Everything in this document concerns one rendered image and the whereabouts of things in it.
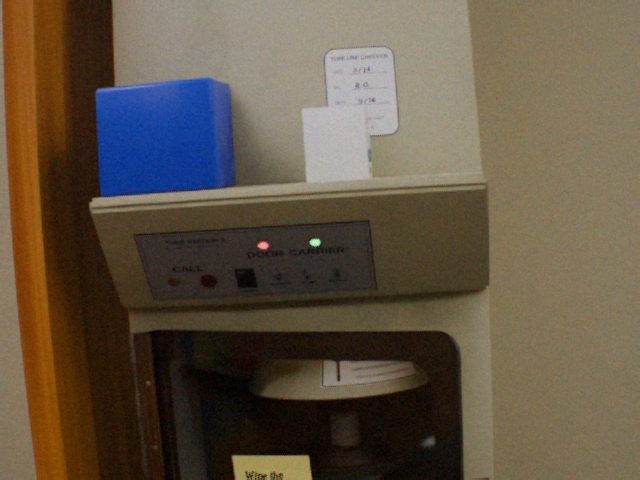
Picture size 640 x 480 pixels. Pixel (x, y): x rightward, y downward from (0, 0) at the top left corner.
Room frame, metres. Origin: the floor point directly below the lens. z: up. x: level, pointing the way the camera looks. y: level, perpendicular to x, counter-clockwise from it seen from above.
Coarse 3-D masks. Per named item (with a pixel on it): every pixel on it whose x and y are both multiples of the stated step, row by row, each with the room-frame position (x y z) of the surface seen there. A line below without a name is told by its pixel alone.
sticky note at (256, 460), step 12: (240, 456) 1.12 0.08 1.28; (252, 456) 1.11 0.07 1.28; (264, 456) 1.10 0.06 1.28; (276, 456) 1.10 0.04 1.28; (288, 456) 1.09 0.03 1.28; (300, 456) 1.09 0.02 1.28; (240, 468) 1.12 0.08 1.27; (252, 468) 1.11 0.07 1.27; (264, 468) 1.11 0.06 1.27; (276, 468) 1.10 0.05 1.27; (288, 468) 1.09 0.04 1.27; (300, 468) 1.09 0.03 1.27
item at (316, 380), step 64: (192, 384) 1.14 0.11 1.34; (256, 384) 1.11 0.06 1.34; (320, 384) 1.08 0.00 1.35; (384, 384) 1.05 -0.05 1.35; (448, 384) 1.02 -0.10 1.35; (192, 448) 1.14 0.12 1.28; (256, 448) 1.11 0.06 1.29; (320, 448) 1.08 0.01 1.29; (384, 448) 1.05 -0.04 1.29; (448, 448) 1.02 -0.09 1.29
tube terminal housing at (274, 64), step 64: (128, 0) 1.18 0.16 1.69; (192, 0) 1.17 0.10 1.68; (256, 0) 1.17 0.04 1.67; (320, 0) 1.16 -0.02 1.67; (384, 0) 1.16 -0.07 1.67; (448, 0) 1.15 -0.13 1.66; (128, 64) 1.18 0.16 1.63; (192, 64) 1.17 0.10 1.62; (256, 64) 1.17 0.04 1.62; (320, 64) 1.16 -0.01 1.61; (448, 64) 1.15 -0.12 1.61; (256, 128) 1.17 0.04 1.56; (448, 128) 1.15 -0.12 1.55; (192, 320) 1.17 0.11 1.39; (256, 320) 1.17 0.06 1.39; (320, 320) 1.16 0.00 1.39; (384, 320) 1.16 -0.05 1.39; (448, 320) 1.15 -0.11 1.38
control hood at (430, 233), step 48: (192, 192) 1.06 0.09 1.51; (240, 192) 1.05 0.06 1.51; (288, 192) 1.05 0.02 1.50; (336, 192) 1.05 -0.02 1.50; (384, 192) 1.04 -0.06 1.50; (432, 192) 1.04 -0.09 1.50; (480, 192) 1.04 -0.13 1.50; (384, 240) 1.08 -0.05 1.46; (432, 240) 1.08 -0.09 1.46; (480, 240) 1.08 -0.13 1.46; (144, 288) 1.13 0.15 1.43; (384, 288) 1.12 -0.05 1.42; (432, 288) 1.12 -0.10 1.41; (480, 288) 1.13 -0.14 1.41
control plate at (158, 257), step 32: (320, 224) 1.07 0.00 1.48; (352, 224) 1.07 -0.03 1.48; (160, 256) 1.10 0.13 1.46; (192, 256) 1.10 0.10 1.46; (224, 256) 1.10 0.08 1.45; (256, 256) 1.10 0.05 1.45; (288, 256) 1.10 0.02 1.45; (320, 256) 1.10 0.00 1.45; (352, 256) 1.09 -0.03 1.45; (160, 288) 1.13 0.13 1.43; (192, 288) 1.13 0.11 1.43; (224, 288) 1.13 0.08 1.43; (256, 288) 1.13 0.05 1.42; (288, 288) 1.13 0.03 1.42; (320, 288) 1.12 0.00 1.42; (352, 288) 1.12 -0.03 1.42
